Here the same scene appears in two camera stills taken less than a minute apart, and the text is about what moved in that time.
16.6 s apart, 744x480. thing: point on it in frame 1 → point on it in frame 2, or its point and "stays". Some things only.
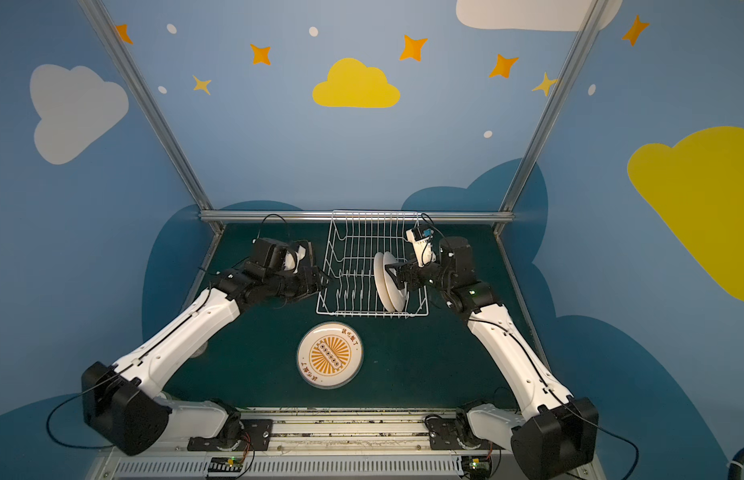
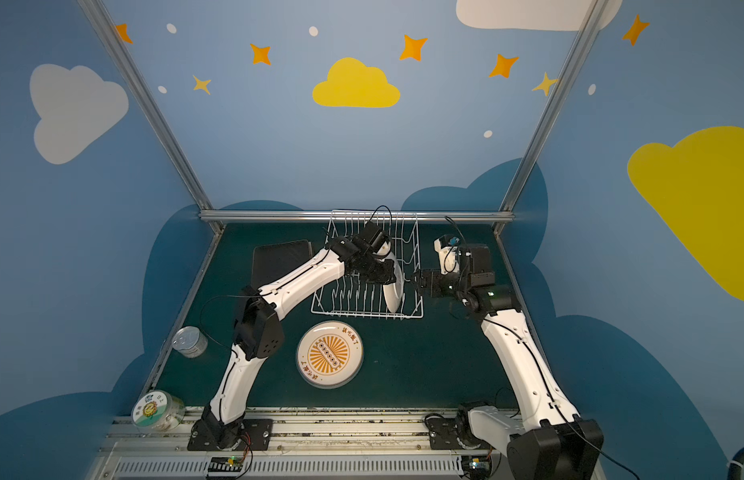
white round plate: (380, 280) → (330, 354)
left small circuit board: (225, 464) stays
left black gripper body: (309, 271) → (378, 267)
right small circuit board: (476, 467) stays
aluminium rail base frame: (332, 444) stays
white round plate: (399, 297) stays
